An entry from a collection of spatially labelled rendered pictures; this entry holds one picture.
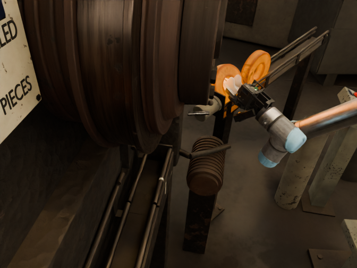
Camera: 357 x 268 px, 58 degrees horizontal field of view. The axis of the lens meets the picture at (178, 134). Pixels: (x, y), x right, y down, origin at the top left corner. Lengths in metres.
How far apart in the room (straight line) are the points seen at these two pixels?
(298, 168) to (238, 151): 0.54
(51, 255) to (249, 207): 1.32
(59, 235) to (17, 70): 0.25
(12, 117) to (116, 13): 0.17
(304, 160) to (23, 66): 1.30
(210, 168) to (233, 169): 0.79
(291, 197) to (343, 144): 0.36
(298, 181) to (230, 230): 0.39
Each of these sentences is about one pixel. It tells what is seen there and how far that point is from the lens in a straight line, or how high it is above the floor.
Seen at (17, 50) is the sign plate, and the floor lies 1.14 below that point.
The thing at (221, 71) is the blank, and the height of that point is 0.76.
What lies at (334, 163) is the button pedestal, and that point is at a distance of 1.64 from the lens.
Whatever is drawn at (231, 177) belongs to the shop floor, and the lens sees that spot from 1.84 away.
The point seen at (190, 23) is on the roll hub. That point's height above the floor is 1.16.
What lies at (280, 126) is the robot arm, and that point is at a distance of 1.08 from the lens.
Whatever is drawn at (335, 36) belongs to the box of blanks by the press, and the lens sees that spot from 2.75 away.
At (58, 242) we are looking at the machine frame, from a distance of 0.53.
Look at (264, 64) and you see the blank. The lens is 1.33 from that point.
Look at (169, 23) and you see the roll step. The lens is 0.41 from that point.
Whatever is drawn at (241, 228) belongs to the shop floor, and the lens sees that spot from 1.64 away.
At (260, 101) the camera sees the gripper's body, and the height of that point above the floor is 0.72.
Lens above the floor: 1.31
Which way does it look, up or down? 39 degrees down
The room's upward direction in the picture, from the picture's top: 4 degrees clockwise
